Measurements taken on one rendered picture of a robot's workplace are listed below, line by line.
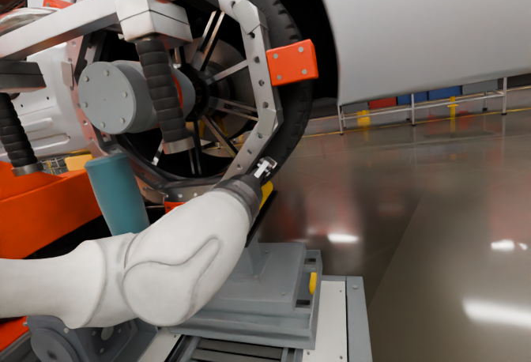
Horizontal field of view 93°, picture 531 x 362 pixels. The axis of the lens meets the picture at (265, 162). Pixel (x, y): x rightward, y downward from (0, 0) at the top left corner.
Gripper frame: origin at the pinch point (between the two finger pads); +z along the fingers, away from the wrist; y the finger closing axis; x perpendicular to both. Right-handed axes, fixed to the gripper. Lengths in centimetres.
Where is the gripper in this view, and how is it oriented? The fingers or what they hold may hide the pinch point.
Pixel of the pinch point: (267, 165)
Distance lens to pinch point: 61.4
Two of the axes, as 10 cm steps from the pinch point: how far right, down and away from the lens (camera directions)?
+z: 2.7, -2.9, 9.2
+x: -8.0, -5.9, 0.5
